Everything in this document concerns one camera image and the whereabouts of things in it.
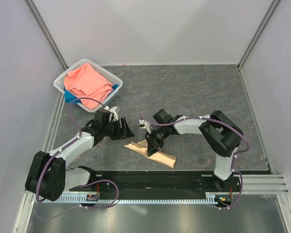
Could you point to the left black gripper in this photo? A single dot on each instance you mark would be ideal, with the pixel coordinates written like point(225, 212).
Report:
point(124, 132)

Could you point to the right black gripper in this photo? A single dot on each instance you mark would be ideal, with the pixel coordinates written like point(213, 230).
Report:
point(151, 141)

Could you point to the peach satin napkin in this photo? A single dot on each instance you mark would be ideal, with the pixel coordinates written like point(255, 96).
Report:
point(159, 157)

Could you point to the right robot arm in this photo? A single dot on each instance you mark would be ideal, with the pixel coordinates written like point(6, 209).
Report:
point(222, 135)

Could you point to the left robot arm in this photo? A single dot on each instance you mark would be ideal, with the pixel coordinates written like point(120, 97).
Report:
point(47, 177)

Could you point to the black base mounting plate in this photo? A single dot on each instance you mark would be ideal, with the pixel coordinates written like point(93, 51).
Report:
point(159, 185)

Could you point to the pink cloth in basket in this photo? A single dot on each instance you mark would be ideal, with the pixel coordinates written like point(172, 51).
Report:
point(86, 83)

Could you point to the blue cloth in basket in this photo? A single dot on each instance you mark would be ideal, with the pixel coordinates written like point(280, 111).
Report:
point(69, 97)

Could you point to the white plastic basket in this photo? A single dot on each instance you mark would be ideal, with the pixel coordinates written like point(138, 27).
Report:
point(59, 83)

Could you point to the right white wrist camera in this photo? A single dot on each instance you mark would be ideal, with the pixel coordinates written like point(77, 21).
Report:
point(145, 125)

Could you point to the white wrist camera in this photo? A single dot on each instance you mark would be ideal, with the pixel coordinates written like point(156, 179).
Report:
point(113, 113)
point(145, 125)

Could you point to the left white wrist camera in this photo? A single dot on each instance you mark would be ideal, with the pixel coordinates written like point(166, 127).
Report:
point(113, 113)

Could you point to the white slotted cable duct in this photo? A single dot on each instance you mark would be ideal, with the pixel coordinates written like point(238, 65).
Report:
point(83, 198)

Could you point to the left aluminium frame post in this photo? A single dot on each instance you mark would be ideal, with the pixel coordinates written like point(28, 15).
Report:
point(45, 31)

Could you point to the aluminium frame post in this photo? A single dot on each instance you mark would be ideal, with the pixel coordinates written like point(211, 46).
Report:
point(45, 31)
point(258, 33)

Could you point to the right aluminium frame post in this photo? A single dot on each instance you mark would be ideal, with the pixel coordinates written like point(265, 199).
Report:
point(258, 33)

